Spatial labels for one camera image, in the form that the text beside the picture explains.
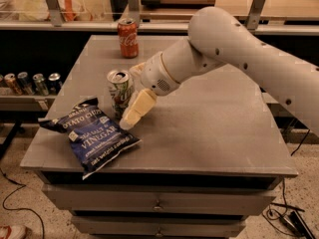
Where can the blue potato chip bag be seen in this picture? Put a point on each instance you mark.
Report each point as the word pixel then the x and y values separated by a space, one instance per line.
pixel 95 139

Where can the dark can on shelf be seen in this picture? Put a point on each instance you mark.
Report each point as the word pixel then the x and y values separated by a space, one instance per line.
pixel 55 82

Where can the red coca-cola can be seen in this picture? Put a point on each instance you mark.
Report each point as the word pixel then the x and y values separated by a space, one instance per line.
pixel 128 31

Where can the green can on shelf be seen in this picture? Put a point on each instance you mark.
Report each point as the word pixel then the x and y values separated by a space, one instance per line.
pixel 40 84

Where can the blue can on shelf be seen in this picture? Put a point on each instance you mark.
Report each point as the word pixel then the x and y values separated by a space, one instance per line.
pixel 23 78

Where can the upper grey drawer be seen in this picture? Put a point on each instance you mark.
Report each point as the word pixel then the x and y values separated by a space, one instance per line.
pixel 158 200

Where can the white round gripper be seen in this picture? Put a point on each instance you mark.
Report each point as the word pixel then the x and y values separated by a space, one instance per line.
pixel 154 74

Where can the lower grey drawer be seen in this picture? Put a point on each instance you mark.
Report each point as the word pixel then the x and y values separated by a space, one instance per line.
pixel 158 227

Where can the grey drawer cabinet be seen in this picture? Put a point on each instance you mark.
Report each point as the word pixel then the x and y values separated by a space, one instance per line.
pixel 215 131

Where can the orange white plastic bag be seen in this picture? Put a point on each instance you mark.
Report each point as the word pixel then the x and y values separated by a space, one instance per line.
pixel 73 10

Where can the low grey shelf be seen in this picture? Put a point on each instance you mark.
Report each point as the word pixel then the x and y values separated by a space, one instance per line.
pixel 24 103

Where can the grey drawer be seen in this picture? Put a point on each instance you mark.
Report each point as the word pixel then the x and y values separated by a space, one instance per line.
pixel 158 200
pixel 158 227

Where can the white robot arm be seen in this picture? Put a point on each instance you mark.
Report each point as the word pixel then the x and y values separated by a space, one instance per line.
pixel 214 39

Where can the white orange shoe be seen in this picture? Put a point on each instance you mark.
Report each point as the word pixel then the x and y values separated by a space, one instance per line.
pixel 13 232

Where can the green white 7up can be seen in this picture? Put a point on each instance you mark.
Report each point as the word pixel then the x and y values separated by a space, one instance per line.
pixel 121 88

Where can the black power strip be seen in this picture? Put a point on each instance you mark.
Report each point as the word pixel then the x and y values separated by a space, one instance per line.
pixel 295 223

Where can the orange can on shelf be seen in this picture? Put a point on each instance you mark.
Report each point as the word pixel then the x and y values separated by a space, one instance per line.
pixel 12 83

